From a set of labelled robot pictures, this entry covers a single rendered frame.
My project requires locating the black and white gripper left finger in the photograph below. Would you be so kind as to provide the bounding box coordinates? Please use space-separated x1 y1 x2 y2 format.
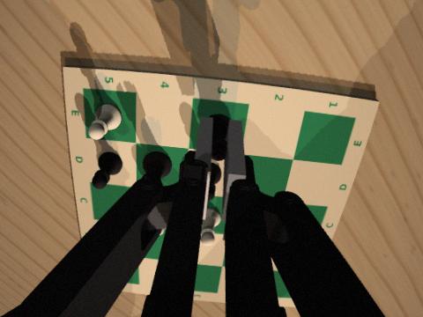
1 116 213 317

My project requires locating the green and cream chessboard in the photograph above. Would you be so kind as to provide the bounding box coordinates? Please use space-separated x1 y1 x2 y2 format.
63 65 380 303

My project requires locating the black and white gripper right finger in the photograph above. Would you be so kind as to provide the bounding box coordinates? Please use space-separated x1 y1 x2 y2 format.
222 120 385 317

